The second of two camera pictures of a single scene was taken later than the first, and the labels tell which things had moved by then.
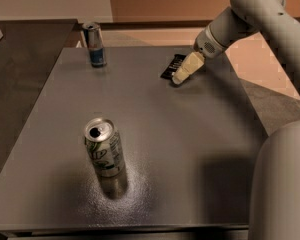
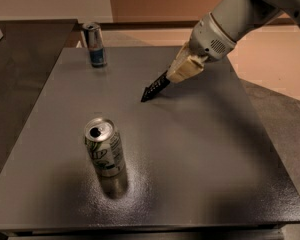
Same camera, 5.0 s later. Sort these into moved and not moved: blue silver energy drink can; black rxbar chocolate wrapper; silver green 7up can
Moved: black rxbar chocolate wrapper
Not moved: silver green 7up can; blue silver energy drink can
